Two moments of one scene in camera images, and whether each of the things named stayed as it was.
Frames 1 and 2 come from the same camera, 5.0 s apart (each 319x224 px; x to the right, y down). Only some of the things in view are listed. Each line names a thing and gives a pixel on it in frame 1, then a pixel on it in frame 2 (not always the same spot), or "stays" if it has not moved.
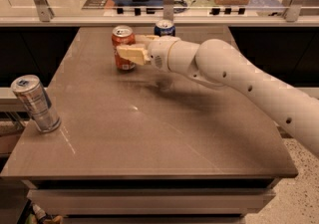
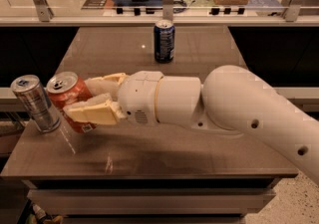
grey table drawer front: [149, 202] stays
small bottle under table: [38, 211] stays
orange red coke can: [122, 35] → [65, 88]
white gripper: [159, 54] → [139, 97]
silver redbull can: [35, 99] stays
